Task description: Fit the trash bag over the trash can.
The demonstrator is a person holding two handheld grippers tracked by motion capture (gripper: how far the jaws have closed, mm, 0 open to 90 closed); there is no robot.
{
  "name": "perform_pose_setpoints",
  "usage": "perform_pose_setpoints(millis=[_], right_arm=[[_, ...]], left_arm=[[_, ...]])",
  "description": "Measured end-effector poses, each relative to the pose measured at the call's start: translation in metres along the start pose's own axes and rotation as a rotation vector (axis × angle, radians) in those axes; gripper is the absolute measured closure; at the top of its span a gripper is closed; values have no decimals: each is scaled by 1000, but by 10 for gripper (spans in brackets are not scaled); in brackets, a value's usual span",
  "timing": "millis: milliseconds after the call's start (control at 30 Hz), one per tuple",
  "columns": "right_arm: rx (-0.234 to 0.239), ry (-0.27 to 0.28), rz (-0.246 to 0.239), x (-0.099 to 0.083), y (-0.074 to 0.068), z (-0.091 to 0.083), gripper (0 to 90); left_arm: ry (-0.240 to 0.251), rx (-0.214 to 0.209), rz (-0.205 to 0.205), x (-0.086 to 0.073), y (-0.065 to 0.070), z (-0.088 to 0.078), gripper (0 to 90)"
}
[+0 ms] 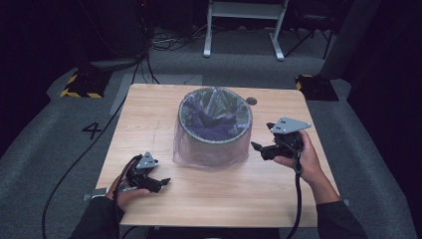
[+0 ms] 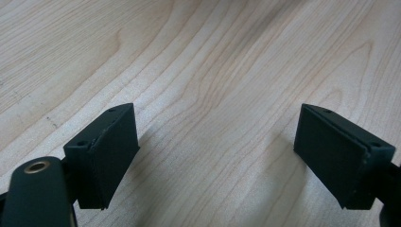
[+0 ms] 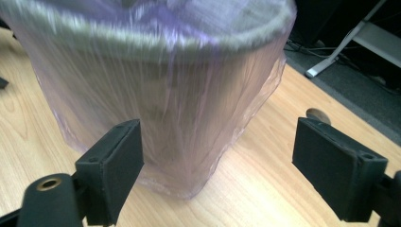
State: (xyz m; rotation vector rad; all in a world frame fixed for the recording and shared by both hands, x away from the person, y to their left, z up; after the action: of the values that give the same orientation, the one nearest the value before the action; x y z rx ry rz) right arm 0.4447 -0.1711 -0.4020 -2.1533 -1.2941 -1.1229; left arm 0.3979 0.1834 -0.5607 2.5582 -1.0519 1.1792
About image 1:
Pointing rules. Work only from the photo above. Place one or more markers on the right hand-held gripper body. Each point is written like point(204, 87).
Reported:
point(288, 126)

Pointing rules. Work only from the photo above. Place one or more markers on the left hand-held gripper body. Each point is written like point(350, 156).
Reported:
point(146, 162)

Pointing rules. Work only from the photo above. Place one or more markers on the green plastic bin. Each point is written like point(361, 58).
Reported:
point(215, 139)

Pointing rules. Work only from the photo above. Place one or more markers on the purple plastic bag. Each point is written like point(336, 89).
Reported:
point(212, 152)

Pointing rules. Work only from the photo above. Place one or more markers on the person's left hand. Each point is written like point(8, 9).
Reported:
point(127, 196)

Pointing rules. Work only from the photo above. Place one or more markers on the person's right hand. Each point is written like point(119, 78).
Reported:
point(310, 162)

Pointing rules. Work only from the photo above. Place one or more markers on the dark round table grommet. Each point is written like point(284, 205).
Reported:
point(252, 101)

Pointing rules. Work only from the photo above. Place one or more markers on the black yellow striped base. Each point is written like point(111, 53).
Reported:
point(84, 84)
point(318, 88)

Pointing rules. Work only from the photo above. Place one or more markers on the grey column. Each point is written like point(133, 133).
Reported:
point(348, 36)

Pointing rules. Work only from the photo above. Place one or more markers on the black chair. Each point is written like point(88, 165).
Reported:
point(312, 20)

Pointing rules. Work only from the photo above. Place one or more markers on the grey metal table bracket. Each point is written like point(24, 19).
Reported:
point(346, 202)
point(96, 192)

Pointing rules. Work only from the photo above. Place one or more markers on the white desk frame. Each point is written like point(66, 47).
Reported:
point(245, 10)

